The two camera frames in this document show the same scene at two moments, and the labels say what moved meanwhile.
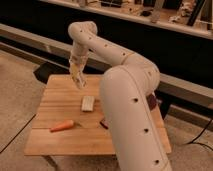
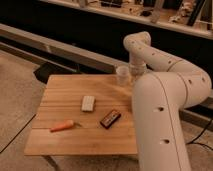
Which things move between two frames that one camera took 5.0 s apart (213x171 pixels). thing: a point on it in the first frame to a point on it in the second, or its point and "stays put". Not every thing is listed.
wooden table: [68, 121] stays put
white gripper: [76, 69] to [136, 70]
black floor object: [46, 69] stays put
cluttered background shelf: [188, 16] stays put
